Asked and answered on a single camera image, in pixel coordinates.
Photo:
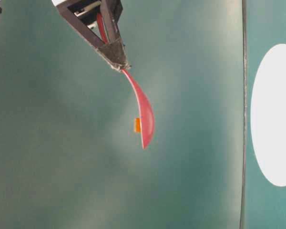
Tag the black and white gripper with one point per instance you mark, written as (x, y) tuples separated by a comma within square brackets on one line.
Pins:
[(82, 17)]

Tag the small red-orange block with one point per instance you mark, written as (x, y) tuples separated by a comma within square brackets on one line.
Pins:
[(137, 125)]

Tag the white plastic bowl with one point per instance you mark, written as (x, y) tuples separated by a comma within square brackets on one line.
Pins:
[(268, 115)]

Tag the red plastic spoon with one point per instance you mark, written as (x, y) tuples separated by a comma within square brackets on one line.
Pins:
[(145, 109)]

